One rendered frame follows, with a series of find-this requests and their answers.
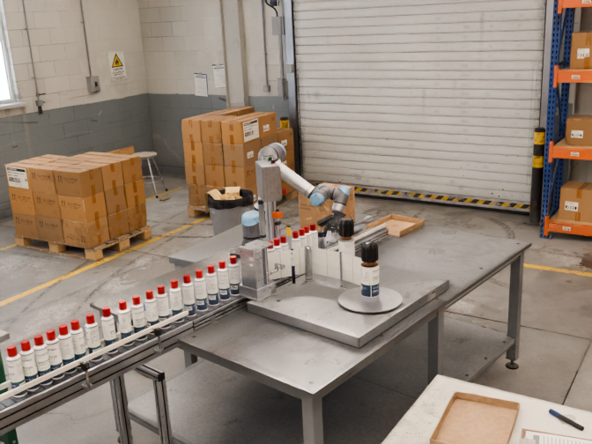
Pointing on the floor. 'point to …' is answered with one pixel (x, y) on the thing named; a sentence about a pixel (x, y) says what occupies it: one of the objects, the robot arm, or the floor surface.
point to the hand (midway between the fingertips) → (325, 244)
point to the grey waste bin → (227, 218)
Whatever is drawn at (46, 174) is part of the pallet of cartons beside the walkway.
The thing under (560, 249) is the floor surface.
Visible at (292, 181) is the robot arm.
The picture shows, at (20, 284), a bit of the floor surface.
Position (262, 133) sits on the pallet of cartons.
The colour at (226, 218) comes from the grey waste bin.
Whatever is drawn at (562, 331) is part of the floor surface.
